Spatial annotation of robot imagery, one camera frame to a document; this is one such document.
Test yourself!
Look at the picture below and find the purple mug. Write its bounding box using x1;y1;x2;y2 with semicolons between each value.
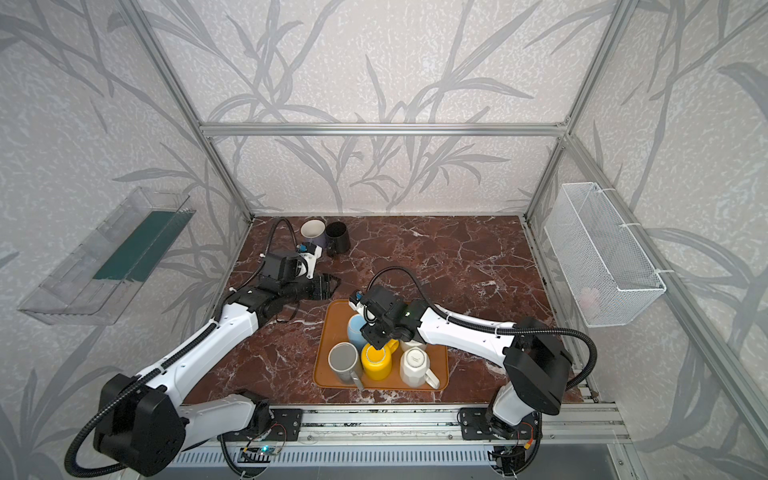
300;219;328;249

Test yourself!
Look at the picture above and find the black mug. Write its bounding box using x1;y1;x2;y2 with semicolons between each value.
326;221;351;257

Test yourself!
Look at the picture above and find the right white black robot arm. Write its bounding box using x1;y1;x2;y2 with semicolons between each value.
349;266;598;439

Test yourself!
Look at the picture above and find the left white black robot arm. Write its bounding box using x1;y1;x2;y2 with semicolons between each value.
64;240;340;478

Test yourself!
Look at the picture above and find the light blue mug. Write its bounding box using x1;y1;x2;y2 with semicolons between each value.
346;314;367;353

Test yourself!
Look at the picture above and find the cream round mug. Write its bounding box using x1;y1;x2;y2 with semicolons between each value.
399;340;427;352

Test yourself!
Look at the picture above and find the yellow mug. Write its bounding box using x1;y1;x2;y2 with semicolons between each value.
361;339;399;381

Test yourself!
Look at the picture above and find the white faceted mug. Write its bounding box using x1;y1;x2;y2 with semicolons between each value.
399;348;441;389

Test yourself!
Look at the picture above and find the grey mug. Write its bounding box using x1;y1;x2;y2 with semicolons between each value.
328;342;364;391

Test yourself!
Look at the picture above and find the brown rectangular tray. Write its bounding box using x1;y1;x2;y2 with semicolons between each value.
313;300;449;391

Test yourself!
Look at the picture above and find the green circuit board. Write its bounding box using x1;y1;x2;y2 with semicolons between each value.
241;445;283;462

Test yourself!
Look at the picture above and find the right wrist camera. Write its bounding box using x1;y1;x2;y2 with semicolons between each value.
349;290;367;317

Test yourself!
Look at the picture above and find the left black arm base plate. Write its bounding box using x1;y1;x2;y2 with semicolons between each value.
255;408;304;443

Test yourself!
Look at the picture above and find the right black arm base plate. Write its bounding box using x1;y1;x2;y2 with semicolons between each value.
457;407;542;443

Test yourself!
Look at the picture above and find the clear plastic wall bin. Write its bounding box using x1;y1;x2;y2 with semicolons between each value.
19;187;196;326

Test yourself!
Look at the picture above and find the aluminium front rail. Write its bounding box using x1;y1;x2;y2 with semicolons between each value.
167;403;632;448

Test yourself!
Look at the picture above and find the white wire mesh basket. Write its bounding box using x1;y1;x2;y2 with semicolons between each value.
544;182;667;328

